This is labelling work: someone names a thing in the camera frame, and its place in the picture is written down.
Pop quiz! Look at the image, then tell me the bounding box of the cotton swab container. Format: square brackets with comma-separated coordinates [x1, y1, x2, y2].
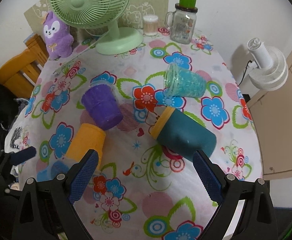
[143, 15, 158, 36]

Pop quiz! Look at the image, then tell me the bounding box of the wooden chair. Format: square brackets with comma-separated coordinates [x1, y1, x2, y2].
[0, 34, 49, 98]

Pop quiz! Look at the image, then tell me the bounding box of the white floor fan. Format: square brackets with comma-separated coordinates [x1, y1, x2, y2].
[247, 37, 288, 91]

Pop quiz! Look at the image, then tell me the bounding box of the black fan power cable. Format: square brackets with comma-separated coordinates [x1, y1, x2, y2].
[237, 60, 252, 87]

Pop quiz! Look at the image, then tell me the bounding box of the green desk fan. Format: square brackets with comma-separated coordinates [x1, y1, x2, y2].
[50, 0, 143, 55]

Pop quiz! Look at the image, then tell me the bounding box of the floral tablecloth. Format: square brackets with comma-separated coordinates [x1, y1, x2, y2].
[5, 28, 262, 239]

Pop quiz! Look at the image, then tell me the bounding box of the turquoise beaded clear cup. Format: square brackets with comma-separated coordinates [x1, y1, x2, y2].
[163, 63, 207, 98]

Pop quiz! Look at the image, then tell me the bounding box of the purple plush toy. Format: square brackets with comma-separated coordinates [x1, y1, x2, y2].
[43, 11, 74, 60]

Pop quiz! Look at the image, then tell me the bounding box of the orange fuzzy cup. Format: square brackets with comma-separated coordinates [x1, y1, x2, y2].
[65, 124, 106, 170]

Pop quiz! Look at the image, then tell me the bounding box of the teal cup yellow rim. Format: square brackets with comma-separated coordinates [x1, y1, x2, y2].
[150, 106, 217, 161]

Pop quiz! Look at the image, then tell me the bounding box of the glass mason jar mug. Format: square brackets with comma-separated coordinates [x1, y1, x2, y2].
[164, 3, 198, 44]

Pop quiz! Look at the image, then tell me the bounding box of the blue fuzzy clear cup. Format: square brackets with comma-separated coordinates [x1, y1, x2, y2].
[36, 160, 69, 182]

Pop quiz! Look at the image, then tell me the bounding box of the purple fuzzy cup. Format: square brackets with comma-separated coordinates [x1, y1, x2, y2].
[81, 83, 123, 131]

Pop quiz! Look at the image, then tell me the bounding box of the green cup on jar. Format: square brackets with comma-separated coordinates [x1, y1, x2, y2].
[179, 0, 196, 9]

